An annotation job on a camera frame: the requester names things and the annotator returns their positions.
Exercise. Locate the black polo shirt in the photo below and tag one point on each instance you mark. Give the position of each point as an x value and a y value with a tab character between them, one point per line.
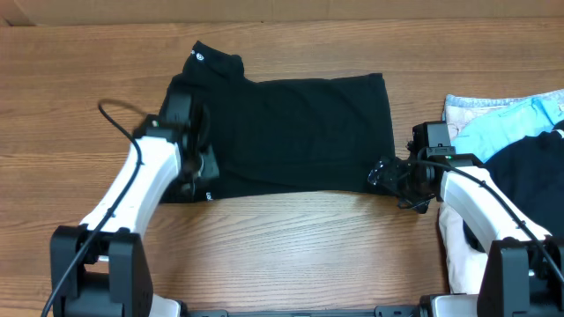
284	136

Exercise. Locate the dark navy garment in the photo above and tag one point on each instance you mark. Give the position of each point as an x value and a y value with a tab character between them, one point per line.
529	172

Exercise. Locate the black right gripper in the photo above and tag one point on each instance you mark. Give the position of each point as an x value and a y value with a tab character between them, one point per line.
400	176

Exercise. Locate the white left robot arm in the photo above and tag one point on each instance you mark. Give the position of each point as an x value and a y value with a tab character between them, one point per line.
99	268

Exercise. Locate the light blue garment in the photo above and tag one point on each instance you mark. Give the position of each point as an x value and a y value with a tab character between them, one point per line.
483	127

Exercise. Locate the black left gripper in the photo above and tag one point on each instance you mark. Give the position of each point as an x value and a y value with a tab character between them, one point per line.
201	147

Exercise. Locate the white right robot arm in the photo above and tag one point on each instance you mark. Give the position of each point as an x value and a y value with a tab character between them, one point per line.
524	268

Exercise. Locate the pale pink garment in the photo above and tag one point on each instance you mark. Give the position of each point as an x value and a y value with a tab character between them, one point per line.
466	265

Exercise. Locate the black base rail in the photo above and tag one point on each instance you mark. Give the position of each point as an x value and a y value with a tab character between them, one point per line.
378	311

